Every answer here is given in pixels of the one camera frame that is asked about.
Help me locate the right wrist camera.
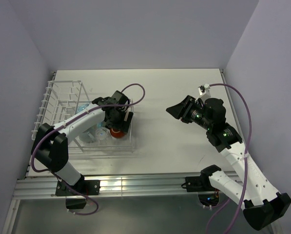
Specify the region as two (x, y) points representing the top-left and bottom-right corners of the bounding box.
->
(198, 84), (211, 101)

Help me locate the tall light blue mug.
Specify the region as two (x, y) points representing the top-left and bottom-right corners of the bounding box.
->
(76, 103), (89, 114)

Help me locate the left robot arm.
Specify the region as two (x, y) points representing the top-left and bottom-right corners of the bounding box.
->
(31, 91), (134, 195)

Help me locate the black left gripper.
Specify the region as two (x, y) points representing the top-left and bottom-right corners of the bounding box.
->
(102, 109), (133, 134)

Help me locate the white wire dish rack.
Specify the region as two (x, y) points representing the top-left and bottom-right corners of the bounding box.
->
(32, 80), (135, 155)

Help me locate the orange black mug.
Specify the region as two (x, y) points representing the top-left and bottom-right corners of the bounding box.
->
(110, 128), (127, 139)

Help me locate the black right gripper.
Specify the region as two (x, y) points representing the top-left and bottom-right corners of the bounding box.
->
(166, 95), (212, 130)

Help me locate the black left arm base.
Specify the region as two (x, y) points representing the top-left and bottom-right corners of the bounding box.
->
(55, 180), (100, 210)

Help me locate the grey footed mug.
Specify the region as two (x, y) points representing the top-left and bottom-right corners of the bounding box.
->
(78, 127), (96, 143)

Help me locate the aluminium mounting rail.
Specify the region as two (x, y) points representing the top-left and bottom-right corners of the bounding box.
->
(12, 173), (200, 200)

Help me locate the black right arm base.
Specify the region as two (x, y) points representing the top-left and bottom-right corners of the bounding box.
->
(181, 165), (221, 207)

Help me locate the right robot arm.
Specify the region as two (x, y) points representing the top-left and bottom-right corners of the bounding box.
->
(166, 96), (291, 231)

